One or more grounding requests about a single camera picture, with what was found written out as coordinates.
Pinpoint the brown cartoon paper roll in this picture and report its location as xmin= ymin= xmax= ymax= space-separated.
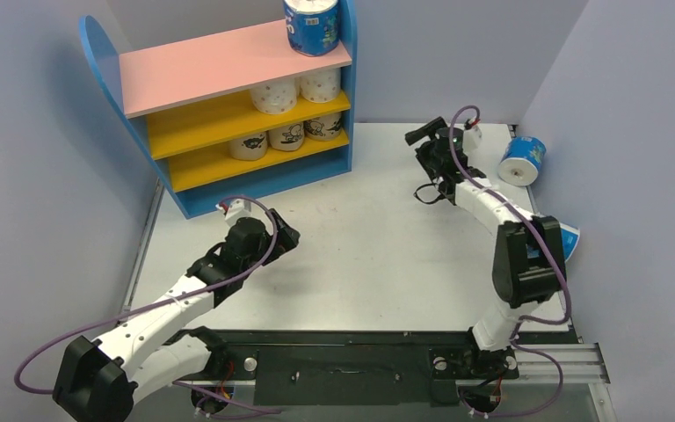
xmin=303 ymin=113 xmax=343 ymax=141

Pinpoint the white floral paper roll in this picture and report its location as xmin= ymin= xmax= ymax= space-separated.
xmin=298 ymin=68 xmax=341 ymax=104
xmin=249 ymin=78 xmax=300 ymax=115

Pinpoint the blue pink yellow shelf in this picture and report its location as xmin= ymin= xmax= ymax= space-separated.
xmin=78 ymin=1 xmax=358 ymax=218

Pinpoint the blue paper roll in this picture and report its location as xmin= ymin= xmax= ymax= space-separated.
xmin=283 ymin=0 xmax=339 ymax=56
xmin=497 ymin=136 xmax=547 ymax=186
xmin=560 ymin=222 xmax=581 ymax=261

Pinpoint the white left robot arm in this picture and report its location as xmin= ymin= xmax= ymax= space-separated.
xmin=52 ymin=209 xmax=301 ymax=421

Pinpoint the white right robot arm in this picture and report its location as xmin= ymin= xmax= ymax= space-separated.
xmin=405 ymin=117 xmax=565 ymax=378

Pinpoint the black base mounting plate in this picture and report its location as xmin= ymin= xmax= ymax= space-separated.
xmin=166 ymin=327 xmax=519 ymax=406

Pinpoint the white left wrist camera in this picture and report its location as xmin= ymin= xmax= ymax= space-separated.
xmin=216 ymin=199 xmax=251 ymax=228

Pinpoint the aluminium rail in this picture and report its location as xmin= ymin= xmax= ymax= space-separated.
xmin=515 ymin=343 xmax=610 ymax=384

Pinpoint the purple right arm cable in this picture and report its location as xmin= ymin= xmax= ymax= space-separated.
xmin=447 ymin=105 xmax=573 ymax=419

